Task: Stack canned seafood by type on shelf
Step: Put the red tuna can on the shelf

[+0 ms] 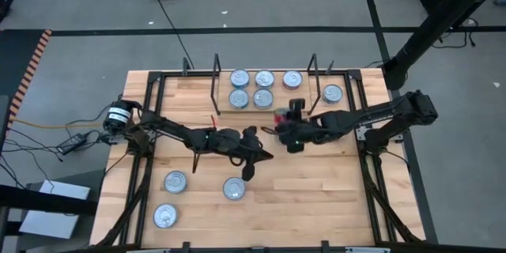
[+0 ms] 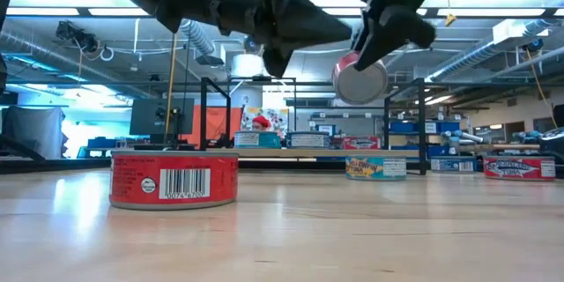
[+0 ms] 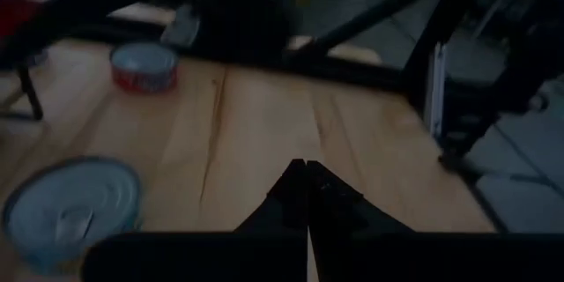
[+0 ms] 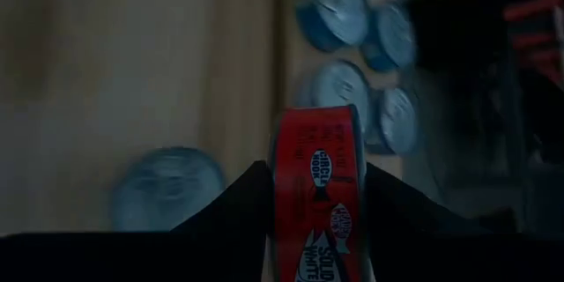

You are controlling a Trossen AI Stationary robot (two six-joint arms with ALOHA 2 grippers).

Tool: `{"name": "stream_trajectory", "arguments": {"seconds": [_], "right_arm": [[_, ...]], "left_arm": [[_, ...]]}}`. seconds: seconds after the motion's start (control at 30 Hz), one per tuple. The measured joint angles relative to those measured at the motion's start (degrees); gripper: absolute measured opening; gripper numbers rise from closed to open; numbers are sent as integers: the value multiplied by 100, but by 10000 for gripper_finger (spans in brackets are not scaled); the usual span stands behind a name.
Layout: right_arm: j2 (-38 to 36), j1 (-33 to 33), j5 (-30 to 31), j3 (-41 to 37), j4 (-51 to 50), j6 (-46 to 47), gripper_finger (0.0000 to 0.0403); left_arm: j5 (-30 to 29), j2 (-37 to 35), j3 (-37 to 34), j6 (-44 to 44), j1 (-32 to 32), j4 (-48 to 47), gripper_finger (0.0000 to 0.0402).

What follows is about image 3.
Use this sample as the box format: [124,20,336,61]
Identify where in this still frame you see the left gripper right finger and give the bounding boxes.
[308,160,416,282]

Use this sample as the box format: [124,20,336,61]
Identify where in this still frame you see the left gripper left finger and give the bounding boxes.
[234,158,309,282]

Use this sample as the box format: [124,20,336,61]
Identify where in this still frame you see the red can fish picture label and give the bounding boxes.
[108,41,180,94]

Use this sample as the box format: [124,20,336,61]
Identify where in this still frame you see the yellowfin tuna can blue yellow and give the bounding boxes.
[1,156,143,274]

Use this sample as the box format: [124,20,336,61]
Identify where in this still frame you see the black aluminium rig frame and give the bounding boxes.
[65,0,564,173]

